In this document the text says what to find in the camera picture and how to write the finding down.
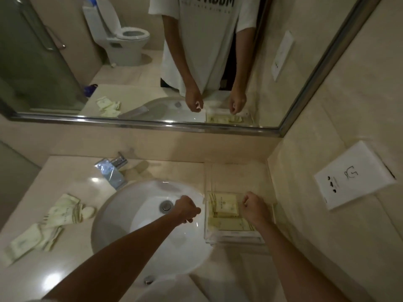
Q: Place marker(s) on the person's left hand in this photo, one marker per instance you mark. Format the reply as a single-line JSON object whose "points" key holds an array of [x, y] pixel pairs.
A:
{"points": [[184, 209]]}

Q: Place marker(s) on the person's right hand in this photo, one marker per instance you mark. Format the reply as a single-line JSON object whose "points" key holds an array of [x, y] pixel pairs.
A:
{"points": [[258, 209]]}

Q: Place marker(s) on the person's right fingers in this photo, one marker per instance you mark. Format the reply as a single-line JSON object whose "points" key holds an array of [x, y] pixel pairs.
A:
{"points": [[245, 202]]}

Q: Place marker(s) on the person's left fingers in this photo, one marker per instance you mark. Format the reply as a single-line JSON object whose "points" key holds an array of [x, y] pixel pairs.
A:
{"points": [[195, 213]]}

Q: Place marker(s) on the person's left forearm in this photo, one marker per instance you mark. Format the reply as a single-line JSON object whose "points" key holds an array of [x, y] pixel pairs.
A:
{"points": [[126, 254]]}

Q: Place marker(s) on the person's right forearm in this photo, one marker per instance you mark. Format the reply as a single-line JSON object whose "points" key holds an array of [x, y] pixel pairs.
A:
{"points": [[292, 267]]}

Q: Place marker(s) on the clear acrylic tray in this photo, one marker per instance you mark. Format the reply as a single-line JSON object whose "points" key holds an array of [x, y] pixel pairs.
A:
{"points": [[236, 176]]}

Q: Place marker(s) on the chrome sink drain stopper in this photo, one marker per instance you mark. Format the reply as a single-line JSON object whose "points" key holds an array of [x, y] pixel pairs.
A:
{"points": [[166, 206]]}

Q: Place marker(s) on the white round sink basin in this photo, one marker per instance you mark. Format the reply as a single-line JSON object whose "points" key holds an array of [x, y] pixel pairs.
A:
{"points": [[126, 216]]}

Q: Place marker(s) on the chrome faucet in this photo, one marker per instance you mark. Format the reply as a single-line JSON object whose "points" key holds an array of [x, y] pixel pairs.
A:
{"points": [[111, 172]]}

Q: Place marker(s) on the small cream toiletry packet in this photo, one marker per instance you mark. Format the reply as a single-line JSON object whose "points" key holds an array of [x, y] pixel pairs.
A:
{"points": [[88, 213]]}

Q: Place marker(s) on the white wall socket cover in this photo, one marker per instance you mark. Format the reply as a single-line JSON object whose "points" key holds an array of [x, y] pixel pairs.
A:
{"points": [[352, 174]]}

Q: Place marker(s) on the metal framed wall mirror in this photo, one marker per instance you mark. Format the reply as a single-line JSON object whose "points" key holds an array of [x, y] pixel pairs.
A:
{"points": [[314, 75]]}

